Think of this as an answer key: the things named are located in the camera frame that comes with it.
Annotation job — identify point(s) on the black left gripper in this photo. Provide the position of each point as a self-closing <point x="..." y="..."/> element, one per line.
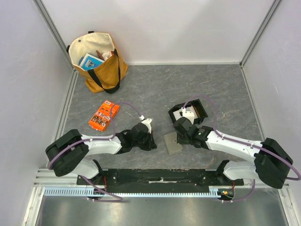
<point x="151" y="144"/>

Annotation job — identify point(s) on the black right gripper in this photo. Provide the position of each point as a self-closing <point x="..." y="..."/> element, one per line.
<point x="179" y="135"/>

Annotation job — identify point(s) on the grey card holder wallet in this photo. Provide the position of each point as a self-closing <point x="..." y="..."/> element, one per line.
<point x="172" y="146"/>

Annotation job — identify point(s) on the black card tray box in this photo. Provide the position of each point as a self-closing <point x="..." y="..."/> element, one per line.
<point x="197" y="106"/>

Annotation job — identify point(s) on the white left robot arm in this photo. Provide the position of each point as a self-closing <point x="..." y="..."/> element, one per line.
<point x="69" y="153"/>

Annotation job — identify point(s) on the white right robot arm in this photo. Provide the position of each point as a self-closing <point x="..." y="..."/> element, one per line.
<point x="265" y="161"/>

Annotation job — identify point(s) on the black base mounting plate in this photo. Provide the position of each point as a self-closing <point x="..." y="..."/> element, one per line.
<point x="117" y="177"/>

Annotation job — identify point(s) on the blue book in bag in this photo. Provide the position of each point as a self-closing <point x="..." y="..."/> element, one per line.
<point x="89" y="62"/>

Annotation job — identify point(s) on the brown item in bag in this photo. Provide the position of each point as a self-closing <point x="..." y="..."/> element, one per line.
<point x="105" y="55"/>

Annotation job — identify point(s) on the mustard canvas tote bag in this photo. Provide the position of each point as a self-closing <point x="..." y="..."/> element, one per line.
<point x="108" y="75"/>

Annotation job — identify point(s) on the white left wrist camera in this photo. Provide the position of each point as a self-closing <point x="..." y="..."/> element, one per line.
<point x="147" y="122"/>

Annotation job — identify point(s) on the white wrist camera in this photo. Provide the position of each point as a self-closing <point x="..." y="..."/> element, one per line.
<point x="147" y="122"/>
<point x="188" y="113"/>

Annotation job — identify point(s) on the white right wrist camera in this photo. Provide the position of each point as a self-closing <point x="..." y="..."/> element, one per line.
<point x="188" y="113"/>

